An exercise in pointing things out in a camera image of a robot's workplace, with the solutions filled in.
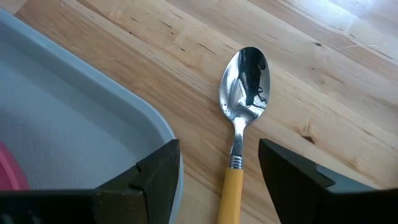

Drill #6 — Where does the pink plastic plate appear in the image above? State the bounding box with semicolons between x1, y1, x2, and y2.
0;141;31;191

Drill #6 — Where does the spoon with yellow handle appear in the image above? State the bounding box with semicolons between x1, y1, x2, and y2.
216;46;271;224

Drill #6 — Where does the grey plastic tray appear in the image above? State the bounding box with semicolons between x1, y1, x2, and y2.
0;8;185;224

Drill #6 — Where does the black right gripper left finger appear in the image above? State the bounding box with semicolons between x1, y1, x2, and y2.
0;139;182;224

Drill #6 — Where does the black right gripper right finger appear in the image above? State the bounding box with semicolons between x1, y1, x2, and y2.
258;138;398;224

